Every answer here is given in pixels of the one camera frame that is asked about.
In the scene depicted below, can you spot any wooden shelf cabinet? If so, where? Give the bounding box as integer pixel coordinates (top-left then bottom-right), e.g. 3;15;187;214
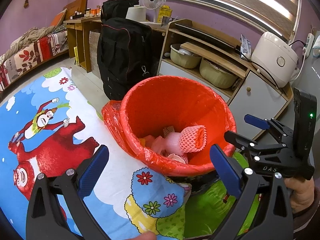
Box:
159;19;294;140

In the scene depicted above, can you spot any black power cable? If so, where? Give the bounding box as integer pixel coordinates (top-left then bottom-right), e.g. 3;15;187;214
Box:
249;54;288;91

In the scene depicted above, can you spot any wooden desk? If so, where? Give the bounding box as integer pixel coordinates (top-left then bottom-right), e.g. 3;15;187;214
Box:
64;19;105;73

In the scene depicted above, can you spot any grey quilt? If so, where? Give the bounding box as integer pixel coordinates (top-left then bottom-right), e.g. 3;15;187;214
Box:
10;26;57;53

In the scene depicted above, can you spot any blue white packet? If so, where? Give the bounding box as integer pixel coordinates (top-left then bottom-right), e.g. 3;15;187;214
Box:
240;34;252;61

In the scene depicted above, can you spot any person's left hand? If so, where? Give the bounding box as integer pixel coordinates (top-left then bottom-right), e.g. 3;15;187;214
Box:
135;231;157;240

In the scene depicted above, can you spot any black duffel bag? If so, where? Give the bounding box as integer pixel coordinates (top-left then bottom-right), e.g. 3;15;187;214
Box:
100;0;140;22

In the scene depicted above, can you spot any striped window blind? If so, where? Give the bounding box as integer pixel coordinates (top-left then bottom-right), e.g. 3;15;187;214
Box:
132;0;303;48

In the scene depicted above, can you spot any red bin with red liner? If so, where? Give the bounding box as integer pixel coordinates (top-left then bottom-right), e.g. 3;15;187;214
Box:
101;75;237;195

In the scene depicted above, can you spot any wooden board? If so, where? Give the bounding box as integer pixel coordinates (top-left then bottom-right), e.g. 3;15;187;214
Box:
180;42;247;79

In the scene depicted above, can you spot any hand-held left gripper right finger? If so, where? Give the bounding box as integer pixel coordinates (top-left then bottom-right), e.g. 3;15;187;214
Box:
209;144;294;240

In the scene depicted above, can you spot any group of small bottles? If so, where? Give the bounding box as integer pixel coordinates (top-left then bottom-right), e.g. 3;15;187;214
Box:
70;5;102;19

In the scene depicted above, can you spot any person's right hand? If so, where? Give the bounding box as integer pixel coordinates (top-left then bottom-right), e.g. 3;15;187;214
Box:
284;177;315;215

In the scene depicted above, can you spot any beige basin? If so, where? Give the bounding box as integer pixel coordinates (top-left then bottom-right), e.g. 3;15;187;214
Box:
170;44;202;69
199;57;239;89

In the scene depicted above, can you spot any white paper roll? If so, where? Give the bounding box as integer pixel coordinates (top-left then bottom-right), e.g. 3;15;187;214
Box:
125;6;147;22

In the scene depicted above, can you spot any wooden headboard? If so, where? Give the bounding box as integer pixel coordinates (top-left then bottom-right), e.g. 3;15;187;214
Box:
64;0;88;20

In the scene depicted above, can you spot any white power strip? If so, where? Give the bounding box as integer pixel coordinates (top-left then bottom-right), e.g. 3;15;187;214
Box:
304;32;315;58

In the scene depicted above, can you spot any white rice cooker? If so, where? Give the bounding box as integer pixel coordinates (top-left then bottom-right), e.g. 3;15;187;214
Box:
251;32;299;88

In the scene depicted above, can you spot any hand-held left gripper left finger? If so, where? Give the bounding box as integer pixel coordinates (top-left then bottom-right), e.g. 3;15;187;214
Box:
26;144;110;240

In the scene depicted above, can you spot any black flat cooktop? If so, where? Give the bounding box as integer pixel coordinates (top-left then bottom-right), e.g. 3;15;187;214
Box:
174;22;240;52

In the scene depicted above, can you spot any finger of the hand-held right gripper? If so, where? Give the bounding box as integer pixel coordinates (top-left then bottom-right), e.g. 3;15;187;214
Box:
224;131;288;161
244;114;293;141

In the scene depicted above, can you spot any person's right forearm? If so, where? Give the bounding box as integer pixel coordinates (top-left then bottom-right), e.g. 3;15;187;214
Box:
291;197;320;234

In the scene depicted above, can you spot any cartoon printed blue blanket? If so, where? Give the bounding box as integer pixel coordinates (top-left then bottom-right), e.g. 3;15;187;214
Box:
0;66;260;240

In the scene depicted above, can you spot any orange pillow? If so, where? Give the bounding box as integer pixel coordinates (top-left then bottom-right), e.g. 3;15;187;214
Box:
51;8;68;27

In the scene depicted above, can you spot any bed with leaf-print sheet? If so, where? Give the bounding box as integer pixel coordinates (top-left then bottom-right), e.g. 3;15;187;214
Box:
0;29;70;93

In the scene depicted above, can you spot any large black red-piped bag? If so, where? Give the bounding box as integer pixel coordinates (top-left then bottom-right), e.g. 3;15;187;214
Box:
97;17;153;101

